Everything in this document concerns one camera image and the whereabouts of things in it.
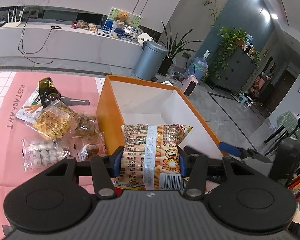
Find small brown cake packet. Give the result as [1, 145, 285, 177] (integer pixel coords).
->
[74, 133, 107, 161]

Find red snack bag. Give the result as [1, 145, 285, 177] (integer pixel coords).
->
[115, 187, 124, 197]

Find striped breadstick snack bag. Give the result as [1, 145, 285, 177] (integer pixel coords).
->
[113, 124, 192, 190]

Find clear bag yellow waffles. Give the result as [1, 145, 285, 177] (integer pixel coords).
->
[25, 100, 78, 141]

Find clear bag white balls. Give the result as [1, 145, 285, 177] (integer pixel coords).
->
[21, 139, 70, 171]

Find clear bag brown cookies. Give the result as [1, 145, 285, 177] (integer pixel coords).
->
[72, 114, 99, 138]

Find orange cardboard box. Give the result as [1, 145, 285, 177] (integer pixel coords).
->
[96, 75, 225, 159]

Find pink space heater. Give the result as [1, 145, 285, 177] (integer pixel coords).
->
[181, 75, 198, 96]

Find dark grey drawer cabinet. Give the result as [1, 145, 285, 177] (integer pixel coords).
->
[207, 47, 257, 94]

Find dark green snack packet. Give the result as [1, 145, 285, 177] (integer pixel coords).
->
[38, 77, 61, 108]

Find white carrot-stick snack packet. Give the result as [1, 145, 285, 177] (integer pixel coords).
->
[15, 87, 43, 124]

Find blue water jug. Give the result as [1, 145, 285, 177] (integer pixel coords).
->
[185, 50, 211, 80]

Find trailing green ivy plant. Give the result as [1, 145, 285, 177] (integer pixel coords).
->
[211, 27, 248, 79]

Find grey pedal trash bin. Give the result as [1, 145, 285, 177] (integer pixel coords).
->
[134, 41, 168, 81]

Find long-leaf potted plant right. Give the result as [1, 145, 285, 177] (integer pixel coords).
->
[158, 22, 203, 76]

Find grey marble tv console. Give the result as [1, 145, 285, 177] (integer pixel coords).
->
[0, 22, 142, 68]

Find snack pile on console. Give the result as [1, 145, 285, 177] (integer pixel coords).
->
[71, 20, 97, 32]

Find green calendar card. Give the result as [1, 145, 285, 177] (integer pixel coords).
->
[103, 7, 142, 31]

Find brown teddy bear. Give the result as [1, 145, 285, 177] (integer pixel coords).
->
[114, 10, 131, 26]

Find white wifi router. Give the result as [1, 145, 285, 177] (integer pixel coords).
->
[2, 8, 24, 28]

